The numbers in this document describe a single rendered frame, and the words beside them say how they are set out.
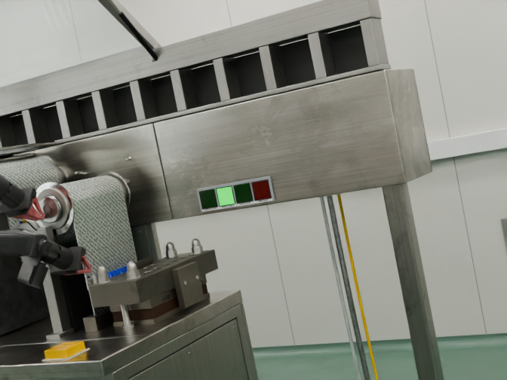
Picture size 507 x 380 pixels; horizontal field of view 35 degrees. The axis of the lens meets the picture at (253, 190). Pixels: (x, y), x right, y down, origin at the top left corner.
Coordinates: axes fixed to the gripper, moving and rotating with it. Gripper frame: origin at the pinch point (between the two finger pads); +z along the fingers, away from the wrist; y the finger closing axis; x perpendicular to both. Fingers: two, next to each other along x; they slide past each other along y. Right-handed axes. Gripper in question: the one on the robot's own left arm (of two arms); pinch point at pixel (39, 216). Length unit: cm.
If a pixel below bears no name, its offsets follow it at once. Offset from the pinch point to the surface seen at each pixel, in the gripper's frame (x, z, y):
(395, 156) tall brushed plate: 20, 31, 90
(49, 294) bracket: -16.7, 13.5, -2.7
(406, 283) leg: 2, 67, 79
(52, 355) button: -39.8, 3.8, 15.8
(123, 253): 1.9, 27.3, 7.4
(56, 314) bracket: -21.2, 17.3, -1.9
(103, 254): -2.4, 19.7, 7.4
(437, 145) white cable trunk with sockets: 161, 211, 35
